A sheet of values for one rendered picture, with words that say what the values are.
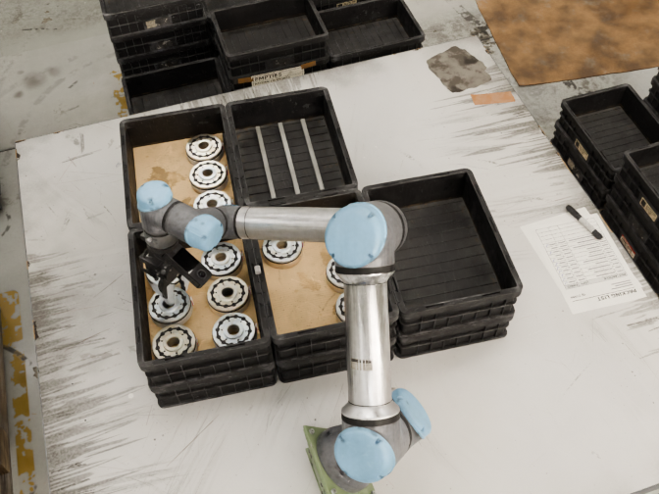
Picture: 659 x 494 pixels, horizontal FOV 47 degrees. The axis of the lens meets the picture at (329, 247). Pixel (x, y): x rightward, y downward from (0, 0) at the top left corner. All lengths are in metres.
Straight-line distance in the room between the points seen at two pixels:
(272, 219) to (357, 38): 1.75
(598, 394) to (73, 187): 1.59
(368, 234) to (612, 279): 0.97
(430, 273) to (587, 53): 2.24
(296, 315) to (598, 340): 0.78
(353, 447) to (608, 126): 2.06
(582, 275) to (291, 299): 0.80
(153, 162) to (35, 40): 2.07
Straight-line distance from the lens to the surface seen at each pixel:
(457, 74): 2.65
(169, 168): 2.22
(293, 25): 3.20
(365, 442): 1.48
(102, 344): 2.08
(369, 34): 3.33
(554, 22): 4.13
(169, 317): 1.88
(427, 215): 2.06
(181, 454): 1.89
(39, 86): 3.95
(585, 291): 2.15
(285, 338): 1.72
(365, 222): 1.40
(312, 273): 1.94
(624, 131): 3.23
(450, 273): 1.95
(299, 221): 1.63
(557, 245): 2.22
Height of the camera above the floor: 2.42
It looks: 53 degrees down
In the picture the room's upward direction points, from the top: 2 degrees counter-clockwise
